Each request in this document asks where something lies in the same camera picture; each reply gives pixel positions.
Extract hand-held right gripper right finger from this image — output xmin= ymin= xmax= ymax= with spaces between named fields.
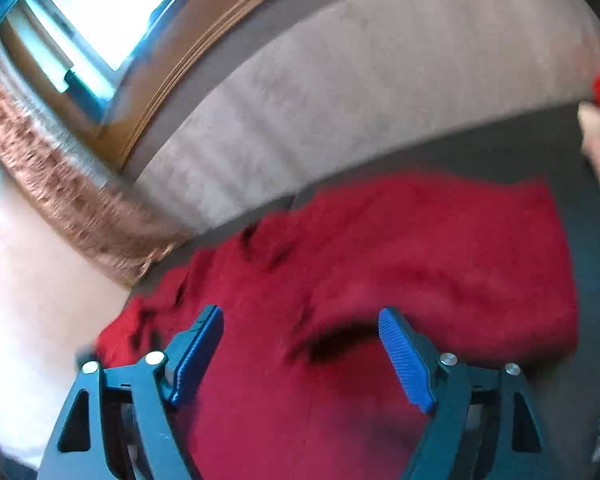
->
xmin=378 ymin=307 xmax=561 ymax=480

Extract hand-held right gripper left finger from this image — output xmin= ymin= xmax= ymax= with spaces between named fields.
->
xmin=40 ymin=304 xmax=225 ymax=480

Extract red garment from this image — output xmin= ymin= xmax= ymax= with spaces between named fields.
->
xmin=96 ymin=172 xmax=581 ymax=480

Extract brown patterned curtain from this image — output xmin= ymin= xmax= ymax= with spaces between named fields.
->
xmin=0 ymin=40 xmax=191 ymax=288

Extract dark grey upholstered surface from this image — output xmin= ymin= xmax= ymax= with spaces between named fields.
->
xmin=125 ymin=105 xmax=600 ymax=480

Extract wooden framed window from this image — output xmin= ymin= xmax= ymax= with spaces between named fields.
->
xmin=0 ymin=0 xmax=331 ymax=166

